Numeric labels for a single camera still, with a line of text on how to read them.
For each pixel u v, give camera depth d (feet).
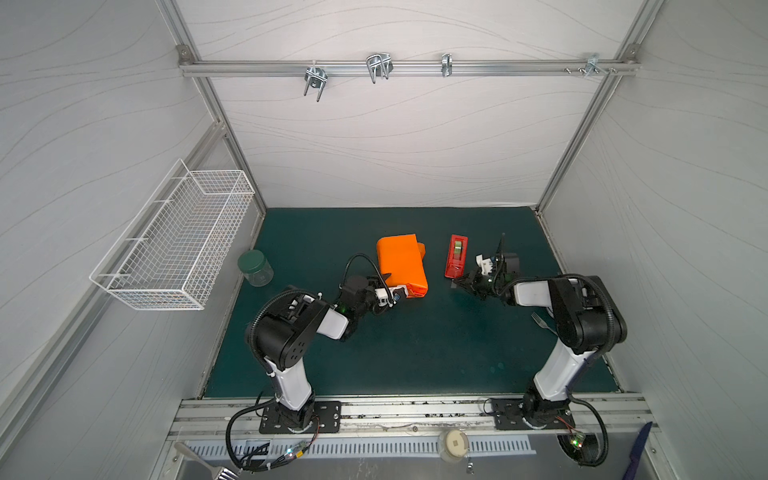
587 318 1.62
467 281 2.87
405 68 2.61
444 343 2.83
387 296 2.57
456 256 3.26
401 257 3.26
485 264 3.05
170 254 2.24
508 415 2.42
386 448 2.30
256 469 2.19
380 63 2.50
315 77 2.60
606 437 2.30
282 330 1.63
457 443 2.01
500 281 2.72
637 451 2.31
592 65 2.51
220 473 2.16
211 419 2.46
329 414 2.42
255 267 2.97
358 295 2.41
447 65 2.56
